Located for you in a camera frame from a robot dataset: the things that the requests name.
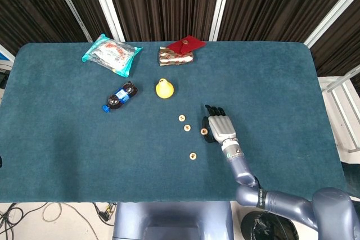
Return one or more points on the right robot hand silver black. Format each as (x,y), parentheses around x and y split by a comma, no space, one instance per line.
(223,127)

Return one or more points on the wooden token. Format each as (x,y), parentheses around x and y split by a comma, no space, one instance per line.
(204,131)
(187,127)
(192,156)
(182,117)

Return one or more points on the wooden token bottom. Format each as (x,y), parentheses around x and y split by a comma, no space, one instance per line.
(192,156)

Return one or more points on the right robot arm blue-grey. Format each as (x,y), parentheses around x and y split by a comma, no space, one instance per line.
(242,167)

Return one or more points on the yellow pear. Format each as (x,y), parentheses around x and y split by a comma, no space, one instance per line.
(164,91)

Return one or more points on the gold red snack wrapper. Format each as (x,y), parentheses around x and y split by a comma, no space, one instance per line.
(174,60)

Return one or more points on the teal table cloth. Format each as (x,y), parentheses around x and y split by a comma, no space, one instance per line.
(84,153)

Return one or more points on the red felt pouch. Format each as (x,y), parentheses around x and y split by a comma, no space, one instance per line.
(191,44)

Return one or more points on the white board with blue edge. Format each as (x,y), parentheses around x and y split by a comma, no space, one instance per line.
(5,57)

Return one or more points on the black trash bin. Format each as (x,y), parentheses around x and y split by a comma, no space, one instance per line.
(253,228)

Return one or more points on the cola bottle blue label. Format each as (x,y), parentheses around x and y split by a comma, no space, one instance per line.
(121,96)

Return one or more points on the blue-grey robot torso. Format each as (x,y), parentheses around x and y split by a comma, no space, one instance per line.
(168,220)

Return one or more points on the white metal rack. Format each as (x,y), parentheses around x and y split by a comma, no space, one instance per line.
(323,82)

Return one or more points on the teal clear snack package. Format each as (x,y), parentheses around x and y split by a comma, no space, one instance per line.
(112,54)

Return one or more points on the dark brown pleated curtain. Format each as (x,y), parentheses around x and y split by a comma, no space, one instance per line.
(168,4)

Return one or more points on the white frame post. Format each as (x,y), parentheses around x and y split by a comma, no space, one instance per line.
(220,6)
(332,15)
(107,6)

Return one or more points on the thin grey frame post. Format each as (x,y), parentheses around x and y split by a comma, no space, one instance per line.
(70,6)

